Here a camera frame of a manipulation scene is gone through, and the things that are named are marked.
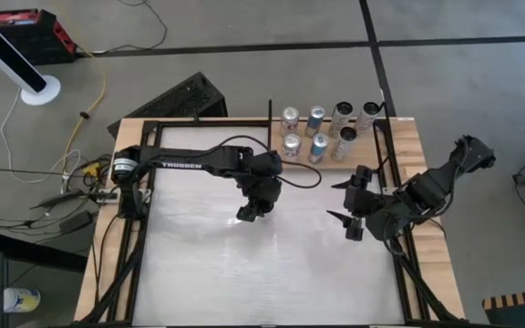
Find white floor cable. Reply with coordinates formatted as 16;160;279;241
0;88;81;183

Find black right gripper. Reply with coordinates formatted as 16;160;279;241
325;164;385;241

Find black power adapter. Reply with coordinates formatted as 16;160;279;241
59;211;93;236

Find white pole with round base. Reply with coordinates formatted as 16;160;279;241
0;4;62;107

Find blue silver Red Bull can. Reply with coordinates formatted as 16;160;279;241
304;106;326;138
307;133;331;165

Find black table frame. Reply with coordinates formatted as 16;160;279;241
79;118;467;328

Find thin black floor cable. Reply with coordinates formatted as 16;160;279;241
93;0;169;54

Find red black tool case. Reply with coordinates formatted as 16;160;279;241
0;7;79;66

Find white yellow container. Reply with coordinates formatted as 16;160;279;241
3;287;42;314

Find tall white beverage can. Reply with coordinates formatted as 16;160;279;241
354;101;382;136
330;126;358;162
326;101;355;139

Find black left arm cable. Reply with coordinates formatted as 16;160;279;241
207;134;323;190

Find black shelf end frame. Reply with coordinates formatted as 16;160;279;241
370;100;403;188
267;98;274;154

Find yellow cable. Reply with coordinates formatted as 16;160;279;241
64;45;108;177

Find wooden shelf board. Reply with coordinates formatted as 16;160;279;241
269;118;385;173

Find black orange striped object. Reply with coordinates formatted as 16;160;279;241
481;288;525;328

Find silver Diet Coke can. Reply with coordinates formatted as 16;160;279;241
281;133;303;163
279;107;300;138

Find black perforated computer case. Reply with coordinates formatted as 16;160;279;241
107;71;229;139

